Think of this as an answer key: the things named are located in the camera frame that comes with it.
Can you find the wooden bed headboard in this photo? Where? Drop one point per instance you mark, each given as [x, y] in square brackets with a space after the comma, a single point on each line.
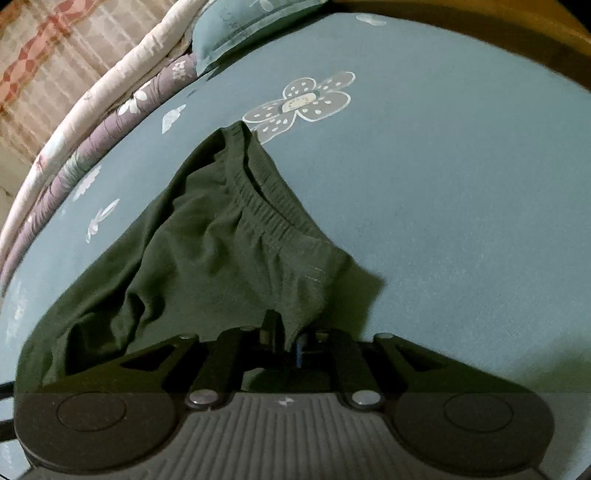
[531, 32]

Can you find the pink patterned curtain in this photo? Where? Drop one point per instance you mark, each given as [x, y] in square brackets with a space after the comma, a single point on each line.
[51, 60]

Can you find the purple floral quilt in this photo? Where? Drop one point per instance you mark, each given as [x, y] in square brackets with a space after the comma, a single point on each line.
[115, 124]

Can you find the blue floral pillow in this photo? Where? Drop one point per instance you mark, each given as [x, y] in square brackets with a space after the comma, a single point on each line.
[240, 23]

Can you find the blue floral bed sheet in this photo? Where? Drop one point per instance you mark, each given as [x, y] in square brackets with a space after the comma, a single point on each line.
[438, 184]

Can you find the dark green pants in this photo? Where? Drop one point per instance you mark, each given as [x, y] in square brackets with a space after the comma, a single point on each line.
[207, 258]

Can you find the pink floral quilt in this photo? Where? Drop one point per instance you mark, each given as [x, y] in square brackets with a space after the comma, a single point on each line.
[106, 87]

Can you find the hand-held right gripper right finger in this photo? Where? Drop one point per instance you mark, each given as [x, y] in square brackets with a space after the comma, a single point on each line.
[298, 355]

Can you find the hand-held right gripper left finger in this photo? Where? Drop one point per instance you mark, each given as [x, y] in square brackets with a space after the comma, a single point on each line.
[272, 330]

